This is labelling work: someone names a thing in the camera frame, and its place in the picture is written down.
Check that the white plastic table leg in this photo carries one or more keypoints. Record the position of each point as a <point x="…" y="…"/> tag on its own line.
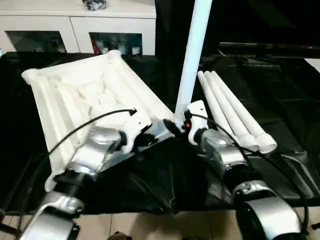
<point x="236" y="100"/>
<point x="210" y="97"/>
<point x="192" y="55"/>
<point x="222" y="97"/>

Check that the white plastic table top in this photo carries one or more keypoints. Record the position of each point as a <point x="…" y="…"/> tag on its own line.
<point x="80" y="90"/>

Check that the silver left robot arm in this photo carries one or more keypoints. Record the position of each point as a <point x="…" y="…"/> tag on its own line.
<point x="85" y="160"/>

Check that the black work mat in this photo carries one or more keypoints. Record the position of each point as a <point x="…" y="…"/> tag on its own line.
<point x="165" y="185"/>

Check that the white cabinet with glass doors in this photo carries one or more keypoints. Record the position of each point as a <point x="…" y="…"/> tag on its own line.
<point x="75" y="27"/>

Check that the black furniture with yellow label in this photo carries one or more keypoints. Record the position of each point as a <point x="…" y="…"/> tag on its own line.
<point x="260" y="22"/>

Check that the dark tangled bundle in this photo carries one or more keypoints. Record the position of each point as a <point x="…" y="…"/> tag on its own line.
<point x="95" y="4"/>

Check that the black metal stand leg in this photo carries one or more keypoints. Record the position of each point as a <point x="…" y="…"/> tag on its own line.
<point x="10" y="222"/>

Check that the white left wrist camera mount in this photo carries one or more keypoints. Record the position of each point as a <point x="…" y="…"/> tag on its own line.
<point x="136" y="125"/>

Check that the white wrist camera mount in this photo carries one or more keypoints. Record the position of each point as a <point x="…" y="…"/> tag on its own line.
<point x="195" y="112"/>
<point x="136" y="125"/>

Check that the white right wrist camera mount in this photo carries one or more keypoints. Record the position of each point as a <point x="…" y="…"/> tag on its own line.
<point x="195" y="112"/>

